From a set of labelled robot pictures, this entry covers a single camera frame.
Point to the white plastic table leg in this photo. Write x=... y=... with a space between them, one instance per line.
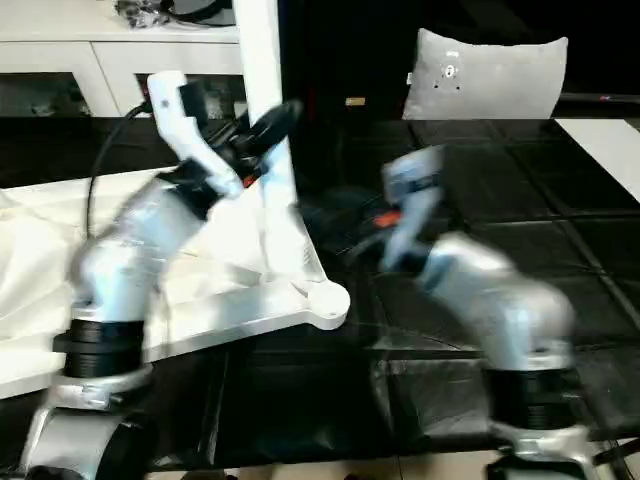
x=270 y=130

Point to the white plastic table top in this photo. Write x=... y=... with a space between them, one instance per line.
x=40 y=280

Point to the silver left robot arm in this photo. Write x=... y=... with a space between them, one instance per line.
x=130 y=270

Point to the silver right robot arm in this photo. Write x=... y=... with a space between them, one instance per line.
x=500 y=310

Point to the small yellow label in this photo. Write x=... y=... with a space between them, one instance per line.
x=355 y=101

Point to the black cabinet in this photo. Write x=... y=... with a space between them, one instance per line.
x=340 y=50

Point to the black work mat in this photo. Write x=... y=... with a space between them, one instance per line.
x=500 y=200

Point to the dark gear on cabinet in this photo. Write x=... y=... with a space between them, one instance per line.
x=190 y=10

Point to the grey cushion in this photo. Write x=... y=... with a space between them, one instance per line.
x=490 y=80

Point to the white cabinet with glass doors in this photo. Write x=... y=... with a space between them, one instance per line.
x=80 y=60

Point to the white board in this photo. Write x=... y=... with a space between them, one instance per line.
x=610 y=145

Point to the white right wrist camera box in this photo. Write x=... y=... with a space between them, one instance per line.
x=415 y=185

